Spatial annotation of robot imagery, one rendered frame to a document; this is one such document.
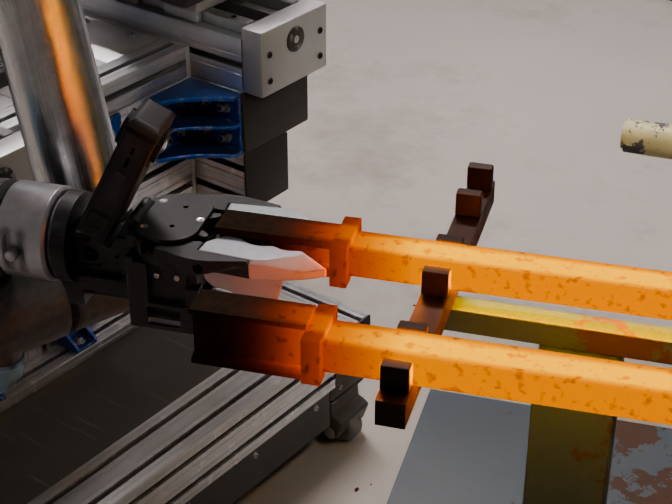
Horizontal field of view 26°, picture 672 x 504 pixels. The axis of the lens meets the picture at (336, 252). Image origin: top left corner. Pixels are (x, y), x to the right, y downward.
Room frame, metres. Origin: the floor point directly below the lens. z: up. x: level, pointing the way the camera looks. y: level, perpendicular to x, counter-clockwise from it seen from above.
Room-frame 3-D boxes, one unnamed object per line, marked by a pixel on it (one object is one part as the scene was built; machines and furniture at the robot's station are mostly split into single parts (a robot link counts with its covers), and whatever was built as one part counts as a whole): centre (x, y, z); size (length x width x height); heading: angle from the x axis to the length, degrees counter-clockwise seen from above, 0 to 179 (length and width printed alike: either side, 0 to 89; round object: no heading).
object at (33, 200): (0.98, 0.23, 0.91); 0.08 x 0.05 x 0.08; 165
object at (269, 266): (0.90, 0.05, 0.90); 0.09 x 0.03 x 0.06; 65
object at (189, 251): (0.92, 0.10, 0.92); 0.09 x 0.05 x 0.02; 65
